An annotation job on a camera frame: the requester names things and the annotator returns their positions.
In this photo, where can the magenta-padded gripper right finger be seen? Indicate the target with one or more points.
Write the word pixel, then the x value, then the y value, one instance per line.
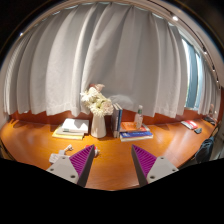
pixel 160 168

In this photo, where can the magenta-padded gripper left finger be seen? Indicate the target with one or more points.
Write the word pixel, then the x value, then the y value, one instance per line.
pixel 63 168

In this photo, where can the white power strip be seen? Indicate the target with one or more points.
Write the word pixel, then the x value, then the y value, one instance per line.
pixel 54 157

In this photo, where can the flat blue book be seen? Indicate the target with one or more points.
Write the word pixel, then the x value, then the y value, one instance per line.
pixel 136 135

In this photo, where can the dark chair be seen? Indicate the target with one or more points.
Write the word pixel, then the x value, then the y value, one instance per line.
pixel 205 150

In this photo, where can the flat orange book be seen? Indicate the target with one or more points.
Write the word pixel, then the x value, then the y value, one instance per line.
pixel 129 126

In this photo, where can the flat red booklet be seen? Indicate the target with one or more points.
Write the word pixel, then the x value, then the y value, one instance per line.
pixel 189 124

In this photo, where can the white ceramic vase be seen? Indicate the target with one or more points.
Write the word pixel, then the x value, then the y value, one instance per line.
pixel 98 128

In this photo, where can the clear plastic bottle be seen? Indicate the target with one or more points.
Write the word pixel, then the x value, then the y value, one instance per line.
pixel 138 119

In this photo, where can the upright blue book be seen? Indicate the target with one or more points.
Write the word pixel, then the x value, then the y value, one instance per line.
pixel 119 118

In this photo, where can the upright dark grey book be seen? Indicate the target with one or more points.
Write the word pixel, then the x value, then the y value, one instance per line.
pixel 114 121

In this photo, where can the white flower bouquet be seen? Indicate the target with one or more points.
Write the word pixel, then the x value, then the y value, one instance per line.
pixel 98 101

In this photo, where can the window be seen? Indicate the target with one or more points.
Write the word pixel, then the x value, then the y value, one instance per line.
pixel 192 76

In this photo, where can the white curtain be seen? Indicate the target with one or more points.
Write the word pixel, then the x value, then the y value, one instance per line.
pixel 100 56

